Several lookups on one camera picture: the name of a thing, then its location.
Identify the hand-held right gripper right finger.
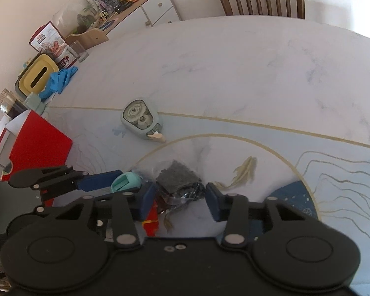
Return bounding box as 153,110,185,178
206,183,319,249

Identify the white wooden sideboard cabinet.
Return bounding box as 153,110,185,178
71,0,183,42

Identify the red storage box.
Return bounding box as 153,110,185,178
0,110,74,222

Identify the blue cloth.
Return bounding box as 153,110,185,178
38,66,79,101

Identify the pale green small cup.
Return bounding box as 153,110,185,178
25,94,47,113

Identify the pale green tape dispenser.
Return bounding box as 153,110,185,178
121,98,166,143

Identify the clear drinking glass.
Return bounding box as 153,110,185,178
68,40,90,63

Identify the wooden desk organizer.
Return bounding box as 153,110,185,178
65,28,110,49

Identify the clear bag with grey item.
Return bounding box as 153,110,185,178
156,160,207,214

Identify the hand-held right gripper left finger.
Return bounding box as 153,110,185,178
51,182,158,249

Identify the glass jar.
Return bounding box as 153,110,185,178
0,88,27,119

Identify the yellow tissue box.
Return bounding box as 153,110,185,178
15,53,60,99

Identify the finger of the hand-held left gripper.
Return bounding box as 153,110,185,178
33,203,68,216
8,166,124,198

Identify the red charm keychain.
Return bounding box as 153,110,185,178
141,203,160,238

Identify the red white carton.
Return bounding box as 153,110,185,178
29,21,77,68

